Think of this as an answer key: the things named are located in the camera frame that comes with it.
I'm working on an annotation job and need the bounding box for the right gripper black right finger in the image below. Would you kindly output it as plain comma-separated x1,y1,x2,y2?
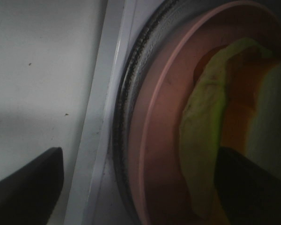
214,147,281,225

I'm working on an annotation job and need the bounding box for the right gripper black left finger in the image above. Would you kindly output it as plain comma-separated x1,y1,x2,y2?
0,147,64,225

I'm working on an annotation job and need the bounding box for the pink round plate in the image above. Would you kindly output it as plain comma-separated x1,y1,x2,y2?
128,0,281,225

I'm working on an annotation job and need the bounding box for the sandwich with lettuce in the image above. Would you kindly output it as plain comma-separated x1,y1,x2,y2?
179,38,281,225

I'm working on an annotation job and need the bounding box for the white microwave oven body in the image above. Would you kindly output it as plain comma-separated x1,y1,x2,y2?
64,0,161,225

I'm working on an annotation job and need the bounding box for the glass microwave turntable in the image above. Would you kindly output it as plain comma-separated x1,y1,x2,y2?
111,0,202,225

